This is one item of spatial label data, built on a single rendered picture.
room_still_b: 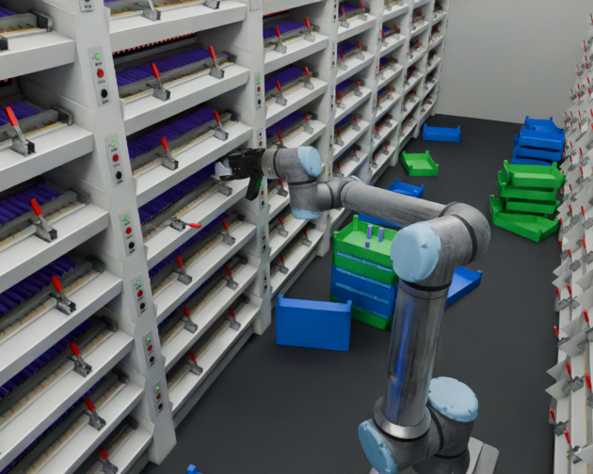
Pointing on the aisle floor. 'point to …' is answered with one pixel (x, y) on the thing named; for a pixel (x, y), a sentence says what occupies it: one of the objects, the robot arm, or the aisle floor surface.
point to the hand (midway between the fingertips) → (216, 175)
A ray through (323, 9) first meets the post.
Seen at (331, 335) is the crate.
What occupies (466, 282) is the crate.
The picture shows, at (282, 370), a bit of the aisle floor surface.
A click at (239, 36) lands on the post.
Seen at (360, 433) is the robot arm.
